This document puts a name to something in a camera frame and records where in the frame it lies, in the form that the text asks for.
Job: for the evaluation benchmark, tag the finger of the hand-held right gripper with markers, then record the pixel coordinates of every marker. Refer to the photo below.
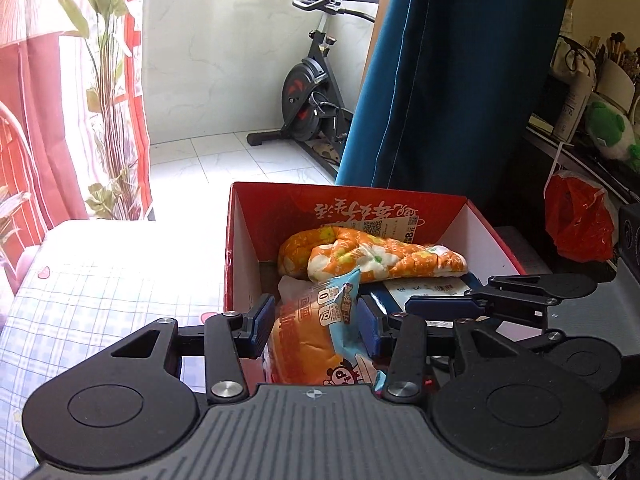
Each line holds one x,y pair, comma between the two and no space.
530,337
440,306

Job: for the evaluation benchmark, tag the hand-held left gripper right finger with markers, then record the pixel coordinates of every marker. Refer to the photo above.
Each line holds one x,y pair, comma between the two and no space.
369,330

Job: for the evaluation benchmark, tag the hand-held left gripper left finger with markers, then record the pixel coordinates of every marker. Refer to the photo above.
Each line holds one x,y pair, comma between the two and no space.
261,327

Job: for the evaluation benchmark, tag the blue white tissue pack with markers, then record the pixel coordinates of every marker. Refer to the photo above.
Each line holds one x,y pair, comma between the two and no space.
425,285

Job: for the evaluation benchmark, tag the packaged bread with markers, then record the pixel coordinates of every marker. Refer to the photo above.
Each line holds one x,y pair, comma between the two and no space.
300,340

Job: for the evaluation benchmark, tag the orange floral cloth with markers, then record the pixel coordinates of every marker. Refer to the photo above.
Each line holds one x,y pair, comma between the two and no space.
350,255

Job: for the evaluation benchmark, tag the red cardboard box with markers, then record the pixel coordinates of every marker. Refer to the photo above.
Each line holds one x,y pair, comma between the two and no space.
270,220

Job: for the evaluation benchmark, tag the red plastic bag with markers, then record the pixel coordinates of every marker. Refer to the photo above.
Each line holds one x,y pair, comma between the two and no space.
575,220

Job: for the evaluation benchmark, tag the checked bed sheet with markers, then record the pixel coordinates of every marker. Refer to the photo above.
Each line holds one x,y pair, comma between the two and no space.
125,280

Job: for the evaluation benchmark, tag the dark desk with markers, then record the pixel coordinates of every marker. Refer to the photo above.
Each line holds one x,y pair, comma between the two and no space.
590,165

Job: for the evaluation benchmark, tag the green plush toy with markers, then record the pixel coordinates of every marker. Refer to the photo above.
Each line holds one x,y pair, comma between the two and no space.
605,125

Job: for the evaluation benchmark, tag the yellow notepad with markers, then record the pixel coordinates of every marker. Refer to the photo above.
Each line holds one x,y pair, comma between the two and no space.
540,124

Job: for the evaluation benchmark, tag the white bottle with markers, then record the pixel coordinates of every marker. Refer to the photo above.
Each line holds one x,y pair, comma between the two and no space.
572,110

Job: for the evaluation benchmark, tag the blue curtain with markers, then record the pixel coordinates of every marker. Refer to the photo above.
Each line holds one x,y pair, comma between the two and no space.
450,85

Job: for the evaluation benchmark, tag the black exercise bike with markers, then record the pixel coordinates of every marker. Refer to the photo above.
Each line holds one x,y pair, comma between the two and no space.
305,105

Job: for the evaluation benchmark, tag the white brush holder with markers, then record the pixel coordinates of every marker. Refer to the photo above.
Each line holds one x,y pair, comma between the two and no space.
612,80

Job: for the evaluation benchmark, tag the cream canvas bag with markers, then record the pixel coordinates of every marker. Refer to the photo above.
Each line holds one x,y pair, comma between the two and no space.
570,60

